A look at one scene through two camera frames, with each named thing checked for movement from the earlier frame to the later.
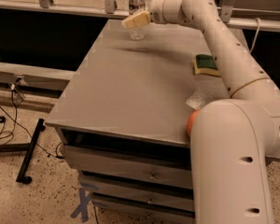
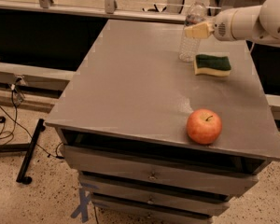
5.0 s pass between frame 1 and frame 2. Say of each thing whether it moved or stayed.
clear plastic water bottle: moved
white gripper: moved
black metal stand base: stayed
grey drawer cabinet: stayed
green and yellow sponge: stayed
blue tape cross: stayed
